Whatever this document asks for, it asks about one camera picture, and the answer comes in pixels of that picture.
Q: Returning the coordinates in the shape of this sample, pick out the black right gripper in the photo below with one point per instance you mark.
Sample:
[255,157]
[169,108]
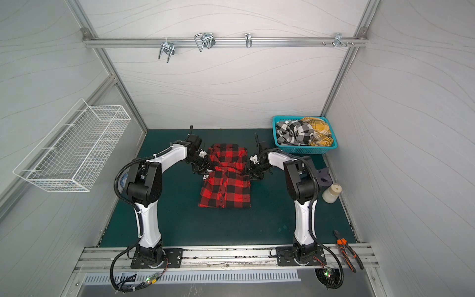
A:
[256,169]

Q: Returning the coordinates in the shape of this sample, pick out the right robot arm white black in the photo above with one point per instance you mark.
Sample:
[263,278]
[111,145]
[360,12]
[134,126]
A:
[303,185]

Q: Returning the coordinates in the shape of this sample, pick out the metal bracket right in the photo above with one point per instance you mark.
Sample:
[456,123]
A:
[338,42]

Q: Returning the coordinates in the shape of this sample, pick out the aluminium crossbar rail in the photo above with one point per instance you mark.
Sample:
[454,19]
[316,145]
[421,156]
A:
[221,42]

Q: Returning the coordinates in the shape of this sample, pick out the blue white ceramic bowl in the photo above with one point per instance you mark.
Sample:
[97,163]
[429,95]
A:
[122,181]

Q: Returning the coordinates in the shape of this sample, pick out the white tape roll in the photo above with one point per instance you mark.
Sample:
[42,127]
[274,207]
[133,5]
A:
[332,193]

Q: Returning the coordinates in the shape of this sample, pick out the red black plaid shirt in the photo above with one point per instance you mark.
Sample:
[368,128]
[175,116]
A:
[228,185]

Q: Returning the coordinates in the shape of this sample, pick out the dark grey plastic part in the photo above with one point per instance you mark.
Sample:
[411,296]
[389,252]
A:
[323,177]

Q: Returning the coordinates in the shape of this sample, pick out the yellow plaid shirt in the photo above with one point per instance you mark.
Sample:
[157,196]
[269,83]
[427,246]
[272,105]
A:
[322,136]

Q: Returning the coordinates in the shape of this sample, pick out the black round fan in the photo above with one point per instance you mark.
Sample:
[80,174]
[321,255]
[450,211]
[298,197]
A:
[330,278]

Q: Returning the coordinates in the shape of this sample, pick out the orange black pliers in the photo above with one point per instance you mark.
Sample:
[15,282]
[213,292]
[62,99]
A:
[347,252]

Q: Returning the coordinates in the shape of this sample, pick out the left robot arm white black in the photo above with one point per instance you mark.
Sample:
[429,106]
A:
[140,184]

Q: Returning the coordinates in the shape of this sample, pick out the white wire basket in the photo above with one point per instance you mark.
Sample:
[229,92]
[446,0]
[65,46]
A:
[70,158]

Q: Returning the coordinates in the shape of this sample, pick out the metal U-bolt clamp left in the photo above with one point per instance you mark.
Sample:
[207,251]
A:
[167,50]

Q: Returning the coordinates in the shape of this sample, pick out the teal plastic basket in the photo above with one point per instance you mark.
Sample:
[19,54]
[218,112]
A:
[302,149]

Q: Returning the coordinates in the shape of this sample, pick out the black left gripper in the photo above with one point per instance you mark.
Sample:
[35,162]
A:
[206,166]

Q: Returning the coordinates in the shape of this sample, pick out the black white plaid shirt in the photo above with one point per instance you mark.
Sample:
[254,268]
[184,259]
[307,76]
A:
[294,133]

